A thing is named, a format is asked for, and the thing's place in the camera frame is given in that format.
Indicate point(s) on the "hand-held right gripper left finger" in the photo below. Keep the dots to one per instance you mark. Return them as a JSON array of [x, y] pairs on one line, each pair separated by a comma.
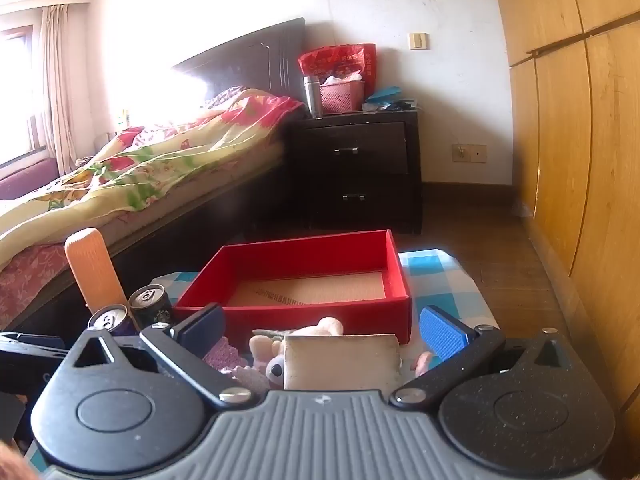
[[204, 326]]

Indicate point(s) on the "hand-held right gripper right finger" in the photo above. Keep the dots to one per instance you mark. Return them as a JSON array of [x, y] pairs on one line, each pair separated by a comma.
[[441, 335]]

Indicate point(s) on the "purple knitted sock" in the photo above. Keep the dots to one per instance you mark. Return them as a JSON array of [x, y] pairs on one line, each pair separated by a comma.
[[222, 357]]

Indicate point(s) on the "grey green cloth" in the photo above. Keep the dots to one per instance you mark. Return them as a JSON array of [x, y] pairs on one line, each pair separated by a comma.
[[272, 332]]

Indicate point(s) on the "pink plush toy with glasses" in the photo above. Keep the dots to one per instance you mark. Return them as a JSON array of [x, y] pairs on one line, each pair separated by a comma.
[[272, 367]]

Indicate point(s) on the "cream sponge block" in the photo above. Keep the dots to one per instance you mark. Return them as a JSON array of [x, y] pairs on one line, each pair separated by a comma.
[[342, 362]]

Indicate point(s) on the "red cardboard box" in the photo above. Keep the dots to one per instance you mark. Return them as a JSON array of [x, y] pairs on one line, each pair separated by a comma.
[[300, 256]]

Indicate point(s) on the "blue white checkered tablecloth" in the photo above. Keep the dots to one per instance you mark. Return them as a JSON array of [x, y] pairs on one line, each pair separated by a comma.
[[440, 280]]

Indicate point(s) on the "black drink can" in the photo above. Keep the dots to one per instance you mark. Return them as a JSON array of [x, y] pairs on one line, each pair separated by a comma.
[[152, 305]]

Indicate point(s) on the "pink floral bed sheet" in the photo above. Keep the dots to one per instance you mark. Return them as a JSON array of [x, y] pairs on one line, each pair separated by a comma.
[[30, 280]]

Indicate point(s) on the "aluminium drink can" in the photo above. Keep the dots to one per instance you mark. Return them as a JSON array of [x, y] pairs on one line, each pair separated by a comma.
[[112, 321]]

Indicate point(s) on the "orange ribbed cup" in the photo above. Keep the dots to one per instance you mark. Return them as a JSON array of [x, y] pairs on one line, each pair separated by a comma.
[[92, 265]]

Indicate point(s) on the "dark wooden nightstand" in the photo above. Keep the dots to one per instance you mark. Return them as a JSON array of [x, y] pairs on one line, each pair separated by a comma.
[[350, 200]]

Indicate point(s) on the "floral quilt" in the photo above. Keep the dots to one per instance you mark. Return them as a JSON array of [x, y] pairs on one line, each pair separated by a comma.
[[150, 160]]

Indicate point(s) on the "purple window seat cushion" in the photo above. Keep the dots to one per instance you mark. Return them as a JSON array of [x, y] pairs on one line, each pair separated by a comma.
[[25, 180]]

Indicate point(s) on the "wooden wardrobe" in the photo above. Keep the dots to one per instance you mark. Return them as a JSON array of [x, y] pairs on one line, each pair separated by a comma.
[[575, 135]]

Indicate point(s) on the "blue paper packet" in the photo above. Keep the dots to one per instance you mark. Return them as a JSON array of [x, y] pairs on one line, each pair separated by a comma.
[[385, 95]]

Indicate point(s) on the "steel thermos flask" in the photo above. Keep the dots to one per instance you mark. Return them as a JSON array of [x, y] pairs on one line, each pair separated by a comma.
[[313, 97]]

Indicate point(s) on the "pink plastic basket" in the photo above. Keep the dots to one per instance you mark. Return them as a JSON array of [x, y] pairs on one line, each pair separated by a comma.
[[342, 97]]

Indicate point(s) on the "window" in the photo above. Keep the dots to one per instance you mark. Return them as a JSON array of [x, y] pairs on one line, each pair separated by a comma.
[[17, 90]]

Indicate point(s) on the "beige curtain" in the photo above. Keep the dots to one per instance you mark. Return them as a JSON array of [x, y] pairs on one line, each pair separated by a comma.
[[55, 90]]

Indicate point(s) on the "dark wooden bed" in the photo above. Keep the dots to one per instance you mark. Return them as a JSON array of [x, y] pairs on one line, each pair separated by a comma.
[[250, 50]]

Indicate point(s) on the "red plastic bag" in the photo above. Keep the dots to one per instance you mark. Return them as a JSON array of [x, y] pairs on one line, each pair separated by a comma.
[[340, 60]]

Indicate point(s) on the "wall power socket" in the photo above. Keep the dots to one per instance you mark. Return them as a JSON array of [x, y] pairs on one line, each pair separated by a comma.
[[469, 153]]

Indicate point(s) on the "wall light switch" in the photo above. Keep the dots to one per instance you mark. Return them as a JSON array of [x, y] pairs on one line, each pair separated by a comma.
[[418, 41]]

